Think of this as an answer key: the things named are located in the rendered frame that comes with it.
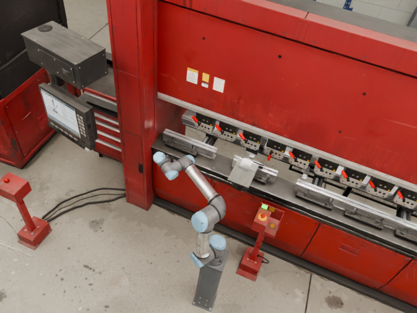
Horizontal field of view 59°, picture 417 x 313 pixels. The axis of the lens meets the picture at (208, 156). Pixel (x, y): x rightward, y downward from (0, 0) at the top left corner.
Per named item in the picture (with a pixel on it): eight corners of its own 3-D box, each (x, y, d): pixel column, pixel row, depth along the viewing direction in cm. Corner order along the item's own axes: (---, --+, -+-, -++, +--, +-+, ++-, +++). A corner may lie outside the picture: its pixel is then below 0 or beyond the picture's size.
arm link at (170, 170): (184, 169, 236) (175, 156, 239) (170, 177, 230) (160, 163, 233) (182, 175, 242) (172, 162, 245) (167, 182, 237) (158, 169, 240)
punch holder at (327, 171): (312, 172, 284) (319, 157, 271) (314, 164, 289) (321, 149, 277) (331, 179, 280) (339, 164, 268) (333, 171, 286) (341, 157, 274)
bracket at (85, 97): (66, 115, 304) (64, 108, 299) (84, 99, 320) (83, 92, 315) (108, 131, 296) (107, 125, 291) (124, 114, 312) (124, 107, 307)
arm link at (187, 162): (236, 207, 225) (190, 149, 243) (223, 215, 220) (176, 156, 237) (231, 215, 235) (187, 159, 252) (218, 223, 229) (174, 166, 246)
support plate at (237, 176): (227, 179, 294) (227, 179, 293) (238, 158, 311) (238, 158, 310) (248, 188, 290) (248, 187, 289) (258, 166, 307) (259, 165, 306)
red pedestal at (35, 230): (17, 241, 346) (-13, 187, 286) (35, 221, 362) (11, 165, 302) (34, 250, 342) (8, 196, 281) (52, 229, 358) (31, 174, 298)
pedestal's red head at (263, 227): (251, 229, 304) (254, 217, 290) (256, 214, 314) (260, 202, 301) (273, 238, 299) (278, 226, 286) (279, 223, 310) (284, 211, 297)
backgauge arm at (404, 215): (394, 233, 305) (402, 223, 295) (399, 180, 347) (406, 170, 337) (404, 236, 304) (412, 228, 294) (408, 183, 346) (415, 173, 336)
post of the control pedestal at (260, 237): (249, 259, 345) (260, 227, 306) (251, 254, 348) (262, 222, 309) (254, 261, 344) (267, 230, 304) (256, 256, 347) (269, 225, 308)
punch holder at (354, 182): (338, 181, 279) (346, 167, 267) (340, 174, 285) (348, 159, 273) (358, 189, 276) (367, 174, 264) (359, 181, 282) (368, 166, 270)
